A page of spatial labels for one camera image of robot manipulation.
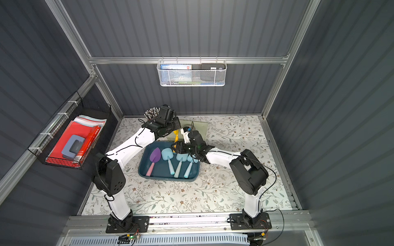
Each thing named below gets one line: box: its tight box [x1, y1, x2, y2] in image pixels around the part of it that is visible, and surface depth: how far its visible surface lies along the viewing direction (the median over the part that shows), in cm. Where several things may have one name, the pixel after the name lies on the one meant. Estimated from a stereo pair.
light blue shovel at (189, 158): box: [183, 153, 194, 179], surface depth 93 cm
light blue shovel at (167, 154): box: [161, 148, 175, 175], surface depth 99 cm
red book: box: [73, 125, 102, 163], surface depth 71 cm
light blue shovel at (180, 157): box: [173, 153, 189, 179], surface depth 98 cm
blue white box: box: [160, 64, 193, 86], surface depth 91 cm
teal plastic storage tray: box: [138, 140, 201, 182], surface depth 93 cm
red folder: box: [45, 121, 94, 169], surface depth 70 cm
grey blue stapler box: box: [61, 134, 86, 160], surface depth 68 cm
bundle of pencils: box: [143, 106, 161, 121], surface depth 98 cm
